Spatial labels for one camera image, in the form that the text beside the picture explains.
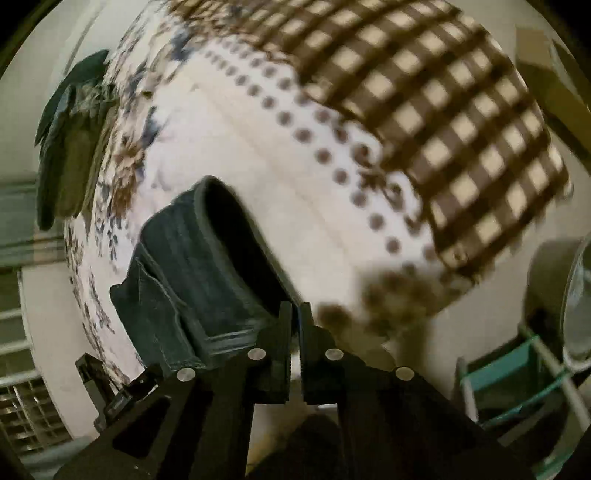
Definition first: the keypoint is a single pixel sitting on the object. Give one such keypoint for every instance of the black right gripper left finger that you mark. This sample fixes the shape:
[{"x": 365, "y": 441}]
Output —
[{"x": 196, "y": 426}]

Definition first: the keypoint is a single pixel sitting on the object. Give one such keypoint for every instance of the white floral bed blanket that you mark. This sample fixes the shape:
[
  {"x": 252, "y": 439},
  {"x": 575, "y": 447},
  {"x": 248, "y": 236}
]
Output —
[{"x": 218, "y": 113}]

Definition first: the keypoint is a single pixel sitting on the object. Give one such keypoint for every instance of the round white fan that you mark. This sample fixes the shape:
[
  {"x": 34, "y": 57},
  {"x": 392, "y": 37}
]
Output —
[{"x": 559, "y": 279}]

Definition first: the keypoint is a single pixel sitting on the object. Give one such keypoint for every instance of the brown white checkered blanket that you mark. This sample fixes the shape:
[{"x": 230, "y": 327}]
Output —
[{"x": 447, "y": 104}]

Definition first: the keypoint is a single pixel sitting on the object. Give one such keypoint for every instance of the dark green bundled duvet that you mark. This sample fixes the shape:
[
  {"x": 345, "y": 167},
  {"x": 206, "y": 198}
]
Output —
[{"x": 72, "y": 134}]

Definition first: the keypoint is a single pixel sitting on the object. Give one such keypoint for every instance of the open cardboard box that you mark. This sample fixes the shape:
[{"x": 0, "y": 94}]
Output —
[{"x": 559, "y": 86}]

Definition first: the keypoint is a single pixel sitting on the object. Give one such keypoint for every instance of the dark blue denim jeans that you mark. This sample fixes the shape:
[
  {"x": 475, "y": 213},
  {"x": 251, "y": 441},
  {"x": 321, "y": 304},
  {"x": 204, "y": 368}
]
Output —
[{"x": 201, "y": 282}]

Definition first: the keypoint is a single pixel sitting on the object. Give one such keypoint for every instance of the grey window curtain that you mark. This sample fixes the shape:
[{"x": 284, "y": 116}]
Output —
[{"x": 23, "y": 243}]

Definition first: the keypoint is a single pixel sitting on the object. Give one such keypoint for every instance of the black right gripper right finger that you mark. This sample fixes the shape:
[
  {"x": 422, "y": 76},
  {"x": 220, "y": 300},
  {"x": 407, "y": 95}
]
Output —
[{"x": 395, "y": 424}]

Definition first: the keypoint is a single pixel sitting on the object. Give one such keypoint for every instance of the teal metal frame stool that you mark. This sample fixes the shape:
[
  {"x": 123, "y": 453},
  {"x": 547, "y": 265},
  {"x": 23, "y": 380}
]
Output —
[{"x": 523, "y": 397}]

